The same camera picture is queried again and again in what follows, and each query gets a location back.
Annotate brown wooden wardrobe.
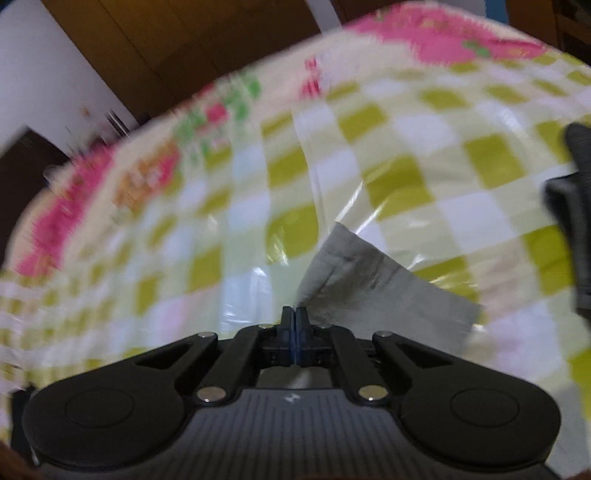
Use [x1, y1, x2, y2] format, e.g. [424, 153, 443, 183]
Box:
[41, 0, 324, 127]

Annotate clear plastic sheet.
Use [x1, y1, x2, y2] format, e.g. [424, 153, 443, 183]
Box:
[203, 106, 509, 333]

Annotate checkered plastic tablecloth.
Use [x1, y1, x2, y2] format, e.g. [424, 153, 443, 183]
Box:
[0, 0, 591, 480]

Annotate grey pants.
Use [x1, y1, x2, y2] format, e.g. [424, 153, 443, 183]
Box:
[256, 222, 481, 391]

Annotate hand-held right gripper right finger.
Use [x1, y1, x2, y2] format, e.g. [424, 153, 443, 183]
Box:
[295, 306, 457, 408]

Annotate brown wooden door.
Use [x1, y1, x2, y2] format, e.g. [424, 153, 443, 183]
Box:
[332, 0, 416, 25]

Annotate dark cloth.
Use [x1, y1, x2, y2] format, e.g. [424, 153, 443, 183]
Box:
[541, 121, 591, 320]

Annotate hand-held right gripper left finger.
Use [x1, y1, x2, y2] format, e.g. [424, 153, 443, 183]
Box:
[134, 305, 295, 408]

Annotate dark brown cabinet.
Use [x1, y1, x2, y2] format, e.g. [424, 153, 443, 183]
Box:
[0, 129, 70, 227]

